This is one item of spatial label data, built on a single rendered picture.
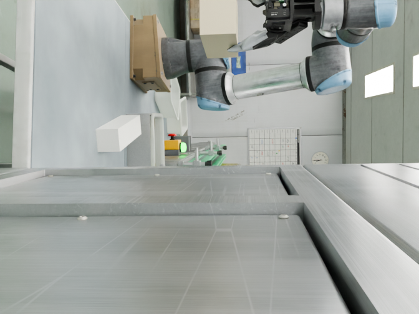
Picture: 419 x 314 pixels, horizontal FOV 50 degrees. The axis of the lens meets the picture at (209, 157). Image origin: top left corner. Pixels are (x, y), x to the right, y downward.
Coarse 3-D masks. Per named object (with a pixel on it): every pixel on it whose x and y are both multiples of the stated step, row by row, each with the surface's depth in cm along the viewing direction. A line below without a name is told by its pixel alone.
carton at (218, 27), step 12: (204, 0) 92; (216, 0) 92; (228, 0) 92; (204, 12) 92; (216, 12) 92; (228, 12) 92; (204, 24) 92; (216, 24) 92; (228, 24) 91; (204, 36) 93; (216, 36) 93; (228, 36) 93; (204, 48) 100; (216, 48) 100; (228, 48) 100
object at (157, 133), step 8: (152, 120) 144; (160, 120) 160; (152, 128) 144; (160, 128) 160; (152, 136) 144; (160, 136) 160; (152, 144) 144; (160, 144) 160; (152, 152) 144; (160, 152) 161; (152, 160) 145; (160, 160) 161
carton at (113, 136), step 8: (112, 120) 130; (120, 120) 129; (128, 120) 128; (136, 120) 134; (104, 128) 117; (112, 128) 116; (120, 128) 118; (128, 128) 126; (136, 128) 134; (96, 136) 117; (104, 136) 116; (112, 136) 116; (120, 136) 118; (128, 136) 126; (136, 136) 134; (104, 144) 117; (112, 144) 117; (120, 144) 118; (128, 144) 126
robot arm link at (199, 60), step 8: (192, 40) 158; (200, 40) 158; (192, 48) 156; (200, 48) 156; (192, 56) 156; (200, 56) 156; (192, 64) 158; (200, 64) 157; (208, 64) 156; (216, 64) 156; (224, 64) 158
